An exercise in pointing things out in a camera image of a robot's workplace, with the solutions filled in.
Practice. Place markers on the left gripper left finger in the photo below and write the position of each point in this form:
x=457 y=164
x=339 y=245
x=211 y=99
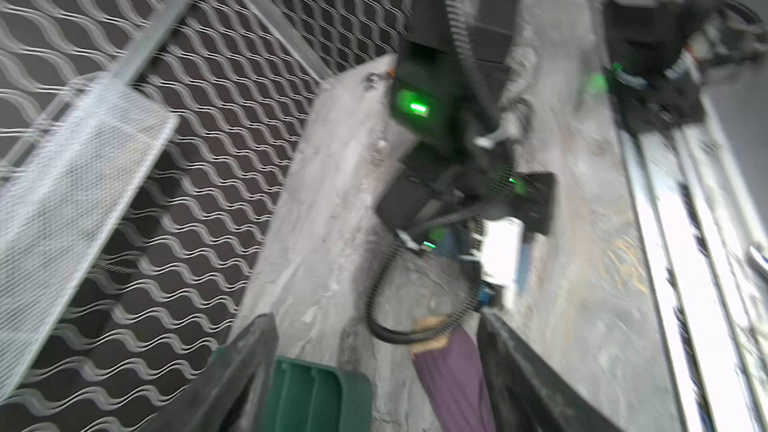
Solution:
x=231 y=393

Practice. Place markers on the green divided plastic tray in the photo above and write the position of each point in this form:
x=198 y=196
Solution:
x=308 y=396

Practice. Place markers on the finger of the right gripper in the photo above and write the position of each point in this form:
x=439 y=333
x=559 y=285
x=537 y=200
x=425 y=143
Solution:
x=501 y=247

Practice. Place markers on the aluminium front rail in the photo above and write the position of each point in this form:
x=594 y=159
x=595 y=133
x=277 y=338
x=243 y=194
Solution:
x=705 y=249

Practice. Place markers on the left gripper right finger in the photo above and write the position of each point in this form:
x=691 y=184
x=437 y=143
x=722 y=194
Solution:
x=526 y=394

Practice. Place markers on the white mesh wall basket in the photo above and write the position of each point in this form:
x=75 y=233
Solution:
x=58 y=213

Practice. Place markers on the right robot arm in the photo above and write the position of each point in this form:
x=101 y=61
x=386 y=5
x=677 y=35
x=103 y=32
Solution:
x=446 y=90

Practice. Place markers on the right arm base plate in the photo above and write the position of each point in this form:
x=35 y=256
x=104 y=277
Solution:
x=651 y=80

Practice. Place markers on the blue orange striped sock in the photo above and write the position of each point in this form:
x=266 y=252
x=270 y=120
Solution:
x=454 y=244

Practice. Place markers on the orange handled adjustable wrench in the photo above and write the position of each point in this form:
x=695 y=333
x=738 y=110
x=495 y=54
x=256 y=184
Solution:
x=376 y=79

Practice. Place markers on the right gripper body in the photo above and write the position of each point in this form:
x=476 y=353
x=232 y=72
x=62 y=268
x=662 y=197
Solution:
x=428 y=185

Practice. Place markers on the purple striped sock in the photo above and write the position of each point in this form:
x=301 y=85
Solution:
x=450 y=371

